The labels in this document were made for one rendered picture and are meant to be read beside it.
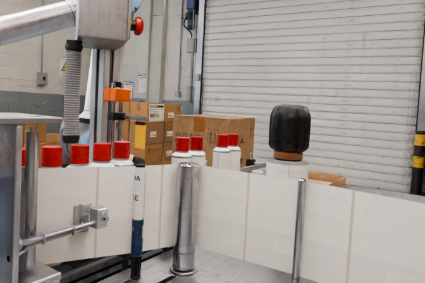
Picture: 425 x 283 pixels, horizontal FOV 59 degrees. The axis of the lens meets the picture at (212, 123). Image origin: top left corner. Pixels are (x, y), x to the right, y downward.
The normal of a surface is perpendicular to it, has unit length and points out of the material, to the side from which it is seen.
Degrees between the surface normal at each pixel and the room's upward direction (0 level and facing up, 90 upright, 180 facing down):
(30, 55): 90
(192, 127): 90
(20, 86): 90
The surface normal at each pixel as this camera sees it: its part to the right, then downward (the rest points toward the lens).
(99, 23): 0.36, 0.07
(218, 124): -0.44, 0.02
